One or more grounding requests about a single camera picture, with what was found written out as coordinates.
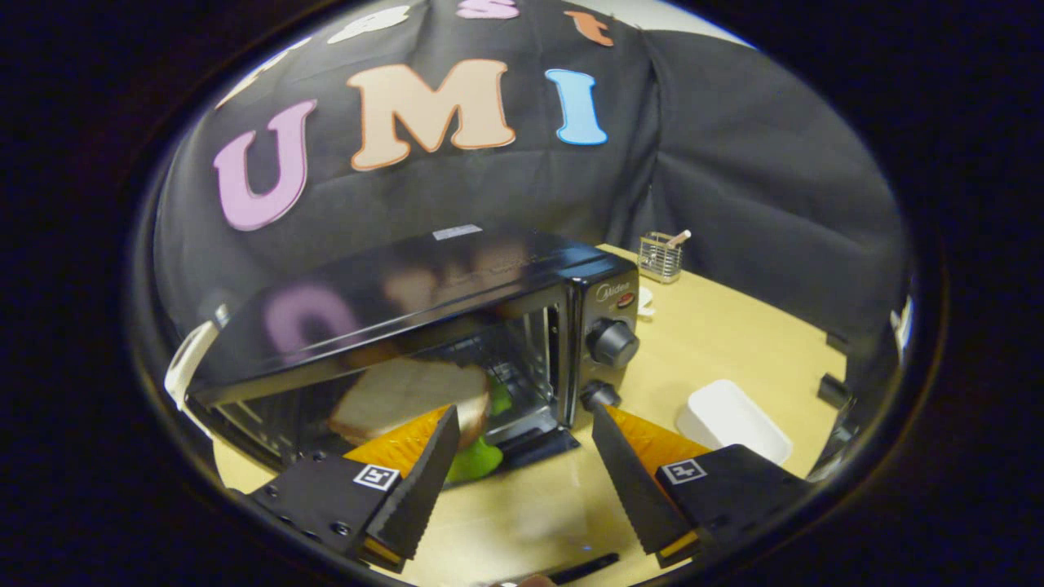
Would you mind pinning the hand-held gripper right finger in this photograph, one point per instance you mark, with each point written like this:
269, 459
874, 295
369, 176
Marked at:
632, 489

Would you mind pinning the white rectangular dish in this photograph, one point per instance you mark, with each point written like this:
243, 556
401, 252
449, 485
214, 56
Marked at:
734, 420

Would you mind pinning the white bread lettuce sandwich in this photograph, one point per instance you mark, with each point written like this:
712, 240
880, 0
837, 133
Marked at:
400, 395

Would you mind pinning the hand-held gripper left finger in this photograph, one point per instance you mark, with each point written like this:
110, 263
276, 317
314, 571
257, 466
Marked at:
420, 481

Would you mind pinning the black toaster oven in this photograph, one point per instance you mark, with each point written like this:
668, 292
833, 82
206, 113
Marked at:
457, 273

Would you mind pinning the white divided seasoning dish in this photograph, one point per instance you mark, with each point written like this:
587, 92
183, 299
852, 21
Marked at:
645, 302

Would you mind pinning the black backdrop cloth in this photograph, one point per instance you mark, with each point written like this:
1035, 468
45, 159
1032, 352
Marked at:
734, 204

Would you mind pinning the white pop-up toaster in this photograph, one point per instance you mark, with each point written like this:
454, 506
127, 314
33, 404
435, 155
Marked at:
183, 367

